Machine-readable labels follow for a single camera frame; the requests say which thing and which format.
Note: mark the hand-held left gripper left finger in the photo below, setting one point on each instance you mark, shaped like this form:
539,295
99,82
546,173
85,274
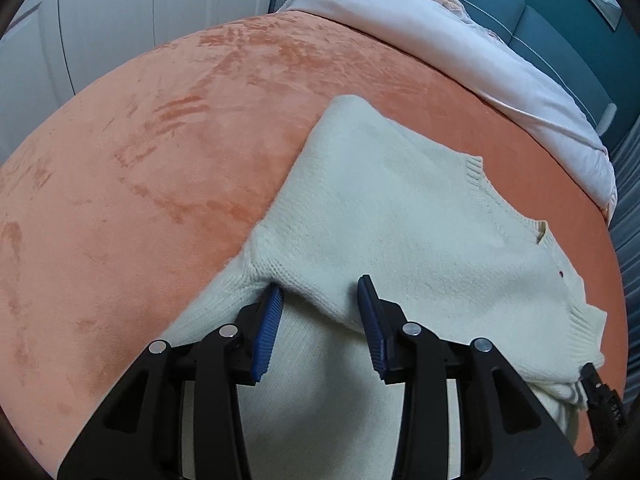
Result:
266,329

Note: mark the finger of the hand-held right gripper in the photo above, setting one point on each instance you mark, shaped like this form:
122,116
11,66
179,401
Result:
600,392

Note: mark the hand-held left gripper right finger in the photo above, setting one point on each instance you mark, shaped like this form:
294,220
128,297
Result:
372,325

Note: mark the cream knitted sweater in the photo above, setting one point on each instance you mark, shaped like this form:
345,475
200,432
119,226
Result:
400,220

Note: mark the orange velvet blanket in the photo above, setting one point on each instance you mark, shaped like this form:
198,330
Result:
165,160

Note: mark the white duvet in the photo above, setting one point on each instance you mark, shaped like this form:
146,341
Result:
480,70

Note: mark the pink ruffled pillow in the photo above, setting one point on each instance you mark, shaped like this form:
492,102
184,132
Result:
452,2

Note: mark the teal upholstered headboard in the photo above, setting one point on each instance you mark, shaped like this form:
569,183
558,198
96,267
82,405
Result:
550,35

